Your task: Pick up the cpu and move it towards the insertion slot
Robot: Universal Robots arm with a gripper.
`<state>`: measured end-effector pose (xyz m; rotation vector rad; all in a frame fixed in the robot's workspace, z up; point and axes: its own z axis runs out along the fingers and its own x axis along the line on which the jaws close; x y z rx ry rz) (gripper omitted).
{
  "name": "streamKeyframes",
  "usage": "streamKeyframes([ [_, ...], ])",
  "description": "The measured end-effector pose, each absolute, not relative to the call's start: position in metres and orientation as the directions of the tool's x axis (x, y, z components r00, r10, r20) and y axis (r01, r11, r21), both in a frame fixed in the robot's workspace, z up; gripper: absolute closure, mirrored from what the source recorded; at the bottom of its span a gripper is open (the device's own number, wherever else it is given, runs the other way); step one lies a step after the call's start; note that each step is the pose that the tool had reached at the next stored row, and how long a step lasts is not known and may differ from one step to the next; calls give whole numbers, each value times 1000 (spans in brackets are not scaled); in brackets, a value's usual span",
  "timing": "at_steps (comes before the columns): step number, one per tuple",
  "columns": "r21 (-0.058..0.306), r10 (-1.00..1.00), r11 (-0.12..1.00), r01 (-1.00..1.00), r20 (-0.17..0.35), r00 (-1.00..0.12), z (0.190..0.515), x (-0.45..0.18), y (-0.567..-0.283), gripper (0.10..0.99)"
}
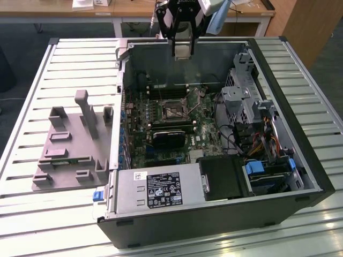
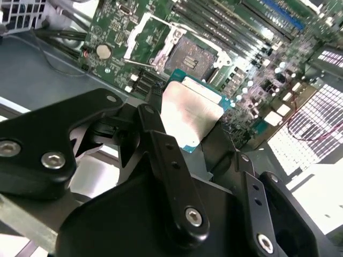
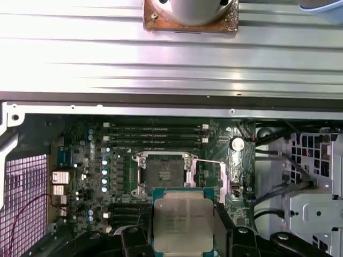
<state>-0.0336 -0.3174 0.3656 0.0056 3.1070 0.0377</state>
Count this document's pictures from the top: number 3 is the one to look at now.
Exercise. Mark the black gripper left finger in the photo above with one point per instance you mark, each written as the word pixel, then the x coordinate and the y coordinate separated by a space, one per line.
pixel 134 243

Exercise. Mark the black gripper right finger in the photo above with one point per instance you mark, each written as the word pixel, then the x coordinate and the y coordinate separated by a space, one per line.
pixel 245 243

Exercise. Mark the silver CPU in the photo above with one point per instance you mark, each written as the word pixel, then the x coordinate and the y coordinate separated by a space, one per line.
pixel 182 219

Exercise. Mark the black RAM slot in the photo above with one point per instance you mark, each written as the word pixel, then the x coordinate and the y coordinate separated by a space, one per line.
pixel 128 223
pixel 155 128
pixel 128 206
pixel 155 141
pixel 155 147
pixel 128 211
pixel 155 134
pixel 128 217

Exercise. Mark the CPU socket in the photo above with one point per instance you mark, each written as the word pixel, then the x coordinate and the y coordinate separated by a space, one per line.
pixel 163 171

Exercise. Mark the metal socket cover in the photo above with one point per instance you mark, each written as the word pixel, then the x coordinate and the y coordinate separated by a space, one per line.
pixel 223 184

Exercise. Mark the metal drive cage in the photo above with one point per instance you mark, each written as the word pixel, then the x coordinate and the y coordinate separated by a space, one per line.
pixel 308 214

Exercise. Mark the silver coin battery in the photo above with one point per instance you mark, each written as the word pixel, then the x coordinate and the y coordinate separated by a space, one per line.
pixel 237 143

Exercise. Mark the blue VGA port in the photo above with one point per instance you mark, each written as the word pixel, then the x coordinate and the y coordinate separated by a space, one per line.
pixel 65 156

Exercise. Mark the ventilation grille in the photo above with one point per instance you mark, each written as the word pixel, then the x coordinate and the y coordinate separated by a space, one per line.
pixel 24 200

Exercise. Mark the green motherboard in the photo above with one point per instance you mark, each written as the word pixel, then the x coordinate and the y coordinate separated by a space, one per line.
pixel 217 125

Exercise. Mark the black open PC case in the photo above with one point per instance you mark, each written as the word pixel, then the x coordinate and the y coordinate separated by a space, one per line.
pixel 160 107

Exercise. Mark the brown square base plate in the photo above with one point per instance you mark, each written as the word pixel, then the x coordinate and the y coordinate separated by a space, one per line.
pixel 150 25

